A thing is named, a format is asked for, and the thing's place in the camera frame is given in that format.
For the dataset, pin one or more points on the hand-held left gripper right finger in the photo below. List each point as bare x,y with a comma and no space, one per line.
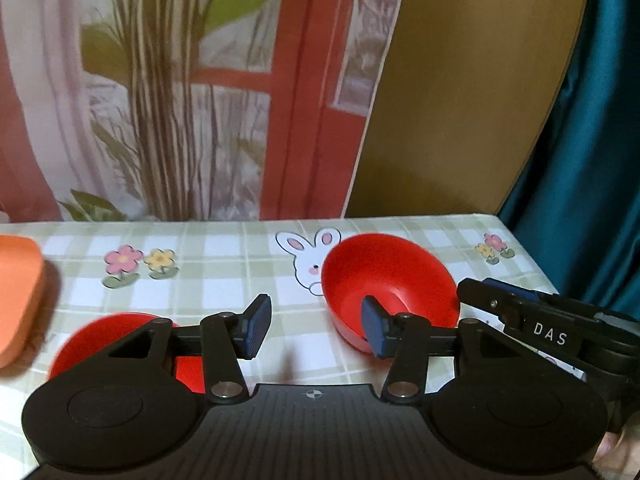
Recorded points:
373,329

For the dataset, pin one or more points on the green checked bunny tablecloth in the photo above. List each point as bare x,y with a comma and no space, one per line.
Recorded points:
225,270

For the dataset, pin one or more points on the printed wall backdrop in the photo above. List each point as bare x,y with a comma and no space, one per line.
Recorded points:
200,85

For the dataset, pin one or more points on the teal curtain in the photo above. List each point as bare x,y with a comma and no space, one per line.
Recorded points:
590,160

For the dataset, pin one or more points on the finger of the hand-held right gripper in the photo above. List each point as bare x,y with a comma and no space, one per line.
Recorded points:
492,300

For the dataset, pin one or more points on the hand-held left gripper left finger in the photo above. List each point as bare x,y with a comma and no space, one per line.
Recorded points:
258,326

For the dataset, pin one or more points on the orange plastic plate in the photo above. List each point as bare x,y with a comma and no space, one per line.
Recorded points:
17,300

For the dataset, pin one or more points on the olive wooden board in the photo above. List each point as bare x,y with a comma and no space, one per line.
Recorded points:
475,85

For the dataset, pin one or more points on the red plastic bowl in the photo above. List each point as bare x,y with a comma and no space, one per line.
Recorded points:
400,270
95,332

